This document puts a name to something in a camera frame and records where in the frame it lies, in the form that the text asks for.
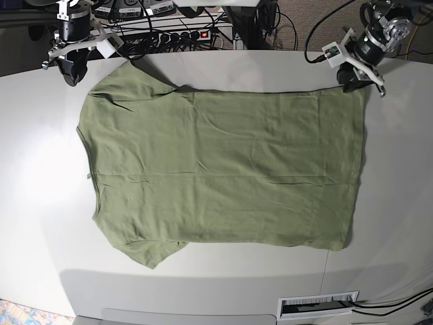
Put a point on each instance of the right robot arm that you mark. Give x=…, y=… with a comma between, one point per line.
x=73, y=7

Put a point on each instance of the table cable grommet slot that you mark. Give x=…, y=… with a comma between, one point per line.
x=318, y=306

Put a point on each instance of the green T-shirt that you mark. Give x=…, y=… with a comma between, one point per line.
x=172, y=167

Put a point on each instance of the black power strip red switch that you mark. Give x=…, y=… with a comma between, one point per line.
x=194, y=36

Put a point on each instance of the grey table leg column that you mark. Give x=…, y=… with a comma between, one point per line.
x=239, y=24

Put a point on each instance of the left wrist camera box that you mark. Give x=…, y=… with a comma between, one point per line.
x=334, y=55

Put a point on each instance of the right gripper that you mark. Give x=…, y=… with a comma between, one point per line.
x=74, y=40

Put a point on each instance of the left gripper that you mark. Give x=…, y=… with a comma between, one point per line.
x=369, y=51

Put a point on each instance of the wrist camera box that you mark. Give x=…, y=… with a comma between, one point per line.
x=334, y=55
x=110, y=45

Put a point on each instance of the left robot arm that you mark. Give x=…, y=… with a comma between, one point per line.
x=385, y=25

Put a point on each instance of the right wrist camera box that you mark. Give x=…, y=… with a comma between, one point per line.
x=110, y=45

